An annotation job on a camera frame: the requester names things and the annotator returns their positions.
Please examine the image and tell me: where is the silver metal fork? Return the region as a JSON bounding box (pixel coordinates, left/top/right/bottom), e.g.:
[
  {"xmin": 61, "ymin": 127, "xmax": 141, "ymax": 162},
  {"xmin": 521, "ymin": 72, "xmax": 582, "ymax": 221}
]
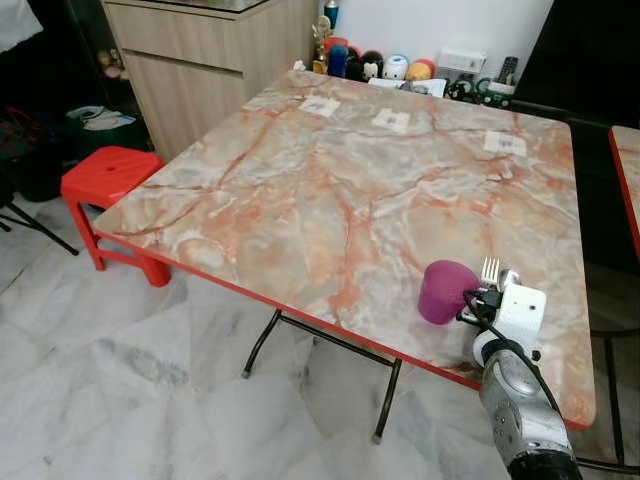
[{"xmin": 481, "ymin": 257, "xmax": 502, "ymax": 289}]

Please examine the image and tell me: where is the black plush toy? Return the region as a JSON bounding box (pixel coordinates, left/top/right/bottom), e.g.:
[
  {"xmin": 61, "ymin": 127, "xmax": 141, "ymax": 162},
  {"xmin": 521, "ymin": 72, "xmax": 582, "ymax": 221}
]
[{"xmin": 348, "ymin": 50, "xmax": 386, "ymax": 82}]

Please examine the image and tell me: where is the orange round toy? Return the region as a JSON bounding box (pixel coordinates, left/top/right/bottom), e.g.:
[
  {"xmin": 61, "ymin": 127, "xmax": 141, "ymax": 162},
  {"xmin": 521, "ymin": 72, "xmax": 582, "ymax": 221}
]
[{"xmin": 407, "ymin": 58, "xmax": 437, "ymax": 83}]

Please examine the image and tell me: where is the green toy car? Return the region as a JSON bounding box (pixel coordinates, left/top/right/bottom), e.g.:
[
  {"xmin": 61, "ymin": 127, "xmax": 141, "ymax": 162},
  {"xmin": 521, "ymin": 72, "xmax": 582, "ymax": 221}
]
[{"xmin": 473, "ymin": 79, "xmax": 518, "ymax": 109}]

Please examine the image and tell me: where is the white cloth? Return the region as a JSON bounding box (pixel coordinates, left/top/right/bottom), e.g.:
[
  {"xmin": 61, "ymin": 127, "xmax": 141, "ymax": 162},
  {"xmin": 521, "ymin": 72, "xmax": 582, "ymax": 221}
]
[{"xmin": 0, "ymin": 0, "xmax": 44, "ymax": 54}]

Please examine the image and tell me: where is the black tripod leg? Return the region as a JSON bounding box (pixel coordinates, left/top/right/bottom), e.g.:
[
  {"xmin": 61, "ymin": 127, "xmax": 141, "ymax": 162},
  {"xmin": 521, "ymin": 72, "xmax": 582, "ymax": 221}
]
[{"xmin": 0, "ymin": 200, "xmax": 80, "ymax": 257}]

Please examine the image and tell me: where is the white power socket box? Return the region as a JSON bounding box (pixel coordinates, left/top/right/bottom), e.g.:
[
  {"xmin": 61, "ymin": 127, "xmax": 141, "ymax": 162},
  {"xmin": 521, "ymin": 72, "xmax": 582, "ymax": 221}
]
[{"xmin": 437, "ymin": 47, "xmax": 489, "ymax": 77}]

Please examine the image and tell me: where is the black remote control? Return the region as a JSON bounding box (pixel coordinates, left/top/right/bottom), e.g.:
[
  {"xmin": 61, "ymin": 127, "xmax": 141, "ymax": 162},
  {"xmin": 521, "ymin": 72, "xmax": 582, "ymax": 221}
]
[{"xmin": 497, "ymin": 56, "xmax": 520, "ymax": 87}]

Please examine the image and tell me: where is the black and red bag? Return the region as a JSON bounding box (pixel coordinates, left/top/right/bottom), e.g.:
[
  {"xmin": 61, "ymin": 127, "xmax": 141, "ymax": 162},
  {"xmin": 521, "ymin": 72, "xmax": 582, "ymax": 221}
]
[{"xmin": 0, "ymin": 105, "xmax": 63, "ymax": 203}]

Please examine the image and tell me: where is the black metal table leg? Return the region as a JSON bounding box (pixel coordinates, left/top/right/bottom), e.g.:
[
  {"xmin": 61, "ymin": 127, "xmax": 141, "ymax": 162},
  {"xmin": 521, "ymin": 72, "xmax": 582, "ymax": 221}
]
[
  {"xmin": 242, "ymin": 309, "xmax": 288, "ymax": 380},
  {"xmin": 373, "ymin": 357, "xmax": 404, "ymax": 445}
]

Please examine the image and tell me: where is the golden trophy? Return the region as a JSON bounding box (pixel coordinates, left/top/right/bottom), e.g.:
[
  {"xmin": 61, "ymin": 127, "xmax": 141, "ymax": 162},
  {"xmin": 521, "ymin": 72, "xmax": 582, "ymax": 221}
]
[{"xmin": 311, "ymin": 14, "xmax": 332, "ymax": 76}]

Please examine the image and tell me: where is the purple round cup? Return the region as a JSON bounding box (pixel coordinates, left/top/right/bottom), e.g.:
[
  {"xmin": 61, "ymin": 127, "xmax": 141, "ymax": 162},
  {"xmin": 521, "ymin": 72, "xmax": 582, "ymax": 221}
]
[{"xmin": 418, "ymin": 260, "xmax": 482, "ymax": 327}]

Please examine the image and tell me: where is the light wooden cabinet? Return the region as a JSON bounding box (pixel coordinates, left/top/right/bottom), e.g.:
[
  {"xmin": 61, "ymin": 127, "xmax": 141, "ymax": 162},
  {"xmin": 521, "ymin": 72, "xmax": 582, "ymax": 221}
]
[{"xmin": 102, "ymin": 0, "xmax": 322, "ymax": 162}]

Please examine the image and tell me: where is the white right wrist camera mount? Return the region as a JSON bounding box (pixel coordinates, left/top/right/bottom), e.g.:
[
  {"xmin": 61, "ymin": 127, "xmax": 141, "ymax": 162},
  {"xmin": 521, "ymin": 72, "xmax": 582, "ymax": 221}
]
[{"xmin": 482, "ymin": 282, "xmax": 549, "ymax": 351}]

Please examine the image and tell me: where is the white round toy figure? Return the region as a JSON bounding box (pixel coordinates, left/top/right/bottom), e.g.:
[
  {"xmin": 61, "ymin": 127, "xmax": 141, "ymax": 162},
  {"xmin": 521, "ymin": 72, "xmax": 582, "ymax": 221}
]
[{"xmin": 383, "ymin": 54, "xmax": 411, "ymax": 82}]

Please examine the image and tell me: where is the red plastic stool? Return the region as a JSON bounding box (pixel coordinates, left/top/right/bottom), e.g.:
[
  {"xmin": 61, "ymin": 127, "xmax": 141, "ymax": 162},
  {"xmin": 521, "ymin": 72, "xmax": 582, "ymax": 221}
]
[{"xmin": 60, "ymin": 146, "xmax": 172, "ymax": 289}]

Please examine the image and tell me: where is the white paper label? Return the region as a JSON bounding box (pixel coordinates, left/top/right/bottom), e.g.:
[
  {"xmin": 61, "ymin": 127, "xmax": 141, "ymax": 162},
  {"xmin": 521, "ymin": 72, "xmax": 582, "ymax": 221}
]
[
  {"xmin": 299, "ymin": 95, "xmax": 342, "ymax": 119},
  {"xmin": 371, "ymin": 107, "xmax": 412, "ymax": 135},
  {"xmin": 483, "ymin": 130, "xmax": 529, "ymax": 157}
]

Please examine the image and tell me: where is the marble pattern folding table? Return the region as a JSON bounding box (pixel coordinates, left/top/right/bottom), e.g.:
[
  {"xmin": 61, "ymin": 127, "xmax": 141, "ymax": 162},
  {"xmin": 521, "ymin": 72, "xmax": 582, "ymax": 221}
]
[{"xmin": 92, "ymin": 67, "xmax": 599, "ymax": 446}]

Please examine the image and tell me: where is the red-edged marble side table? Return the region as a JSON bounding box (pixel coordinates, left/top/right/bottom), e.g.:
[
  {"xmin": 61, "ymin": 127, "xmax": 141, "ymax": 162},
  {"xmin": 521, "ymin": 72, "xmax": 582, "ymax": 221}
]
[{"xmin": 608, "ymin": 124, "xmax": 640, "ymax": 257}]

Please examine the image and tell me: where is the black bag with grey cloth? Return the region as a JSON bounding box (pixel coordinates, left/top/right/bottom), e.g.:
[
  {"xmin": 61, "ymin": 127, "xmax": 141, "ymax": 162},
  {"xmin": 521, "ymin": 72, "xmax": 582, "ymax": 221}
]
[{"xmin": 65, "ymin": 104, "xmax": 142, "ymax": 154}]

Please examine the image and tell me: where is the blue cylinder toy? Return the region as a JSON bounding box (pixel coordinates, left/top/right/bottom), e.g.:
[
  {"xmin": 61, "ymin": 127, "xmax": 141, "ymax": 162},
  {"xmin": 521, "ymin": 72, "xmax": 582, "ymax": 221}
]
[{"xmin": 327, "ymin": 44, "xmax": 350, "ymax": 80}]

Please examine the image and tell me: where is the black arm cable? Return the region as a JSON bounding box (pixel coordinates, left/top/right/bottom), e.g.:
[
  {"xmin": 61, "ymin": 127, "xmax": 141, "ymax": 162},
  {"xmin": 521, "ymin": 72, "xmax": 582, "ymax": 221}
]
[{"xmin": 458, "ymin": 288, "xmax": 563, "ymax": 423}]

